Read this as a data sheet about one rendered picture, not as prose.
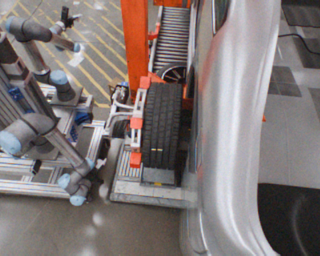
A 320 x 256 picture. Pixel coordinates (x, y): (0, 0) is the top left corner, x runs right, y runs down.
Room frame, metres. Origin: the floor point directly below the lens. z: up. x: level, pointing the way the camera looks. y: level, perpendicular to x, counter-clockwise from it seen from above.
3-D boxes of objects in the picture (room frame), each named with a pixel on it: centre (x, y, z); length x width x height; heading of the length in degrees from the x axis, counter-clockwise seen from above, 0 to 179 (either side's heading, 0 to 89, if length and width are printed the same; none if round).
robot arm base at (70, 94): (1.31, 0.80, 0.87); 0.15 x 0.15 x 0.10
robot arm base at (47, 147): (0.81, 0.82, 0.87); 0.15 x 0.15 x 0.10
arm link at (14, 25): (1.35, 0.93, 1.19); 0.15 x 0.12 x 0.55; 73
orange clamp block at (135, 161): (0.71, 0.15, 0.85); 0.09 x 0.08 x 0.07; 177
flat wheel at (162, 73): (1.89, -0.25, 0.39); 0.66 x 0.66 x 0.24
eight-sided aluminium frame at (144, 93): (1.02, 0.14, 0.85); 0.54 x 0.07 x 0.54; 177
